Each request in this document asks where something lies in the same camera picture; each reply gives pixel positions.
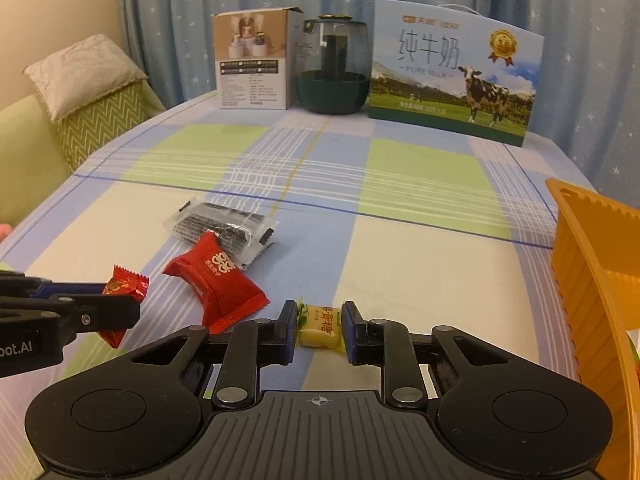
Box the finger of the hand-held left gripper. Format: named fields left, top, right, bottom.
left=0, top=269, right=109, bottom=299
left=0, top=293, right=142, bottom=347

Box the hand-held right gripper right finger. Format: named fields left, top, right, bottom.
left=341, top=301, right=507, bottom=409

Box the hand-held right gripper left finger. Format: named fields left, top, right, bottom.
left=127, top=300, right=300, bottom=409

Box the yellow candy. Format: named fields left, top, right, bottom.
left=296, top=297, right=346, bottom=354

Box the small red candy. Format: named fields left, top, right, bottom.
left=97, top=264, right=151, bottom=350

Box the orange plastic tray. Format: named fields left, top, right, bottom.
left=545, top=177, right=640, bottom=413

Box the red packet with white print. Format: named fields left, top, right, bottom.
left=162, top=230, right=271, bottom=336

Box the black and silver snack packet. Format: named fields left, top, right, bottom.
left=167, top=200, right=279, bottom=269

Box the checked tablecloth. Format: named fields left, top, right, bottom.
left=0, top=87, right=640, bottom=480

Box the light green sofa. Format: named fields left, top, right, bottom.
left=0, top=92, right=71, bottom=228

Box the cream pillow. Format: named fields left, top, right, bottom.
left=22, top=34, right=149, bottom=122

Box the dark green humidifier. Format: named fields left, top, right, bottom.
left=292, top=12, right=374, bottom=115

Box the white cardboard box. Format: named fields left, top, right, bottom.
left=212, top=6, right=306, bottom=111

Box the blue milk carton box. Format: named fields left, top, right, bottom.
left=367, top=0, right=545, bottom=149

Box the blue star curtain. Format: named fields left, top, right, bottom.
left=120, top=0, right=640, bottom=196

